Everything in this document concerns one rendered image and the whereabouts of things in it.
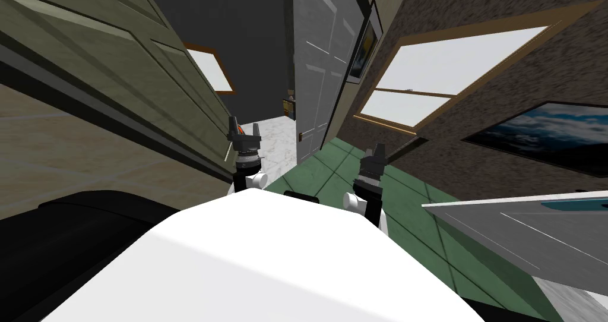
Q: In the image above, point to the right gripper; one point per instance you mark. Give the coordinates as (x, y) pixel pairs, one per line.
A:
(372, 166)

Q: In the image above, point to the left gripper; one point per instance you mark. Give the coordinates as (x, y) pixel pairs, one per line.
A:
(245, 144)

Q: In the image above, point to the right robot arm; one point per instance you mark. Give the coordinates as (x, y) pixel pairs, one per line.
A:
(371, 196)

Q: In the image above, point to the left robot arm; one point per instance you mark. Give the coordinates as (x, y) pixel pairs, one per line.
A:
(71, 250)

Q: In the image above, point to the small wood-framed window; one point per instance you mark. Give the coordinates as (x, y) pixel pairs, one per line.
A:
(211, 70)

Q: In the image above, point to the grey panelled door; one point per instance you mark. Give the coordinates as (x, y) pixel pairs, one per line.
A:
(318, 60)

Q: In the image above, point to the black-framed dark picture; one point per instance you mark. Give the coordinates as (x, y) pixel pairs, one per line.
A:
(363, 48)

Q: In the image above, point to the large wood-framed window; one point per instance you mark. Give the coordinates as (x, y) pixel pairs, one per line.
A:
(446, 65)

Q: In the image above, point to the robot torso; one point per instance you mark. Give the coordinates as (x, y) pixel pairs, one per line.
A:
(266, 265)

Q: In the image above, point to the olive green panelled door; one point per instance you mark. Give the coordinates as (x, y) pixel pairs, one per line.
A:
(109, 60)

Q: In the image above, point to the blue cloudy sky picture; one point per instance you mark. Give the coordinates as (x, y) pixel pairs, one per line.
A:
(551, 134)

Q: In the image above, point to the grey door with white edge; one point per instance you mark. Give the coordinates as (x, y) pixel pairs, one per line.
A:
(546, 239)

